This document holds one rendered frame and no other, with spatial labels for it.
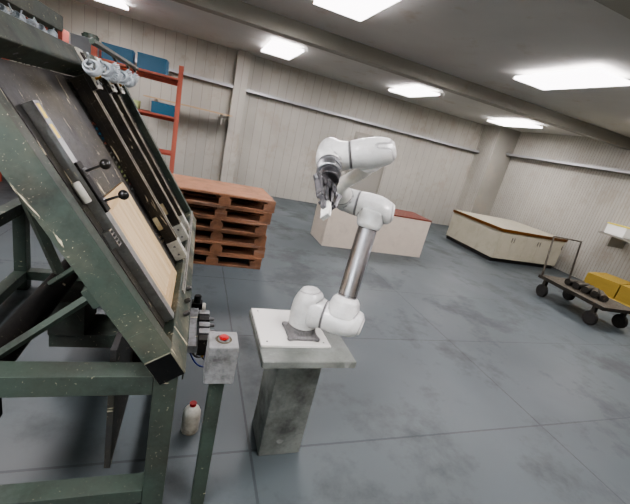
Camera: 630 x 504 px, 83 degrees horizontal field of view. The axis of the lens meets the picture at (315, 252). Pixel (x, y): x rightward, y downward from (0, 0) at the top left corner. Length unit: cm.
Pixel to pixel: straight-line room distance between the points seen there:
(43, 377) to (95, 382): 16
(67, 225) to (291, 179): 888
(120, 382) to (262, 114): 860
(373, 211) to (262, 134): 806
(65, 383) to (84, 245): 55
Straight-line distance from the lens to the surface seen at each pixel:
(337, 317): 186
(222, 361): 156
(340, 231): 643
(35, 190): 135
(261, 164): 979
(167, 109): 713
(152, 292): 168
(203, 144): 962
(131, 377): 161
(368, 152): 131
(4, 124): 135
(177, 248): 234
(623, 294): 897
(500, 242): 916
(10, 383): 170
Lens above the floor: 180
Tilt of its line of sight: 18 degrees down
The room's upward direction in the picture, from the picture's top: 13 degrees clockwise
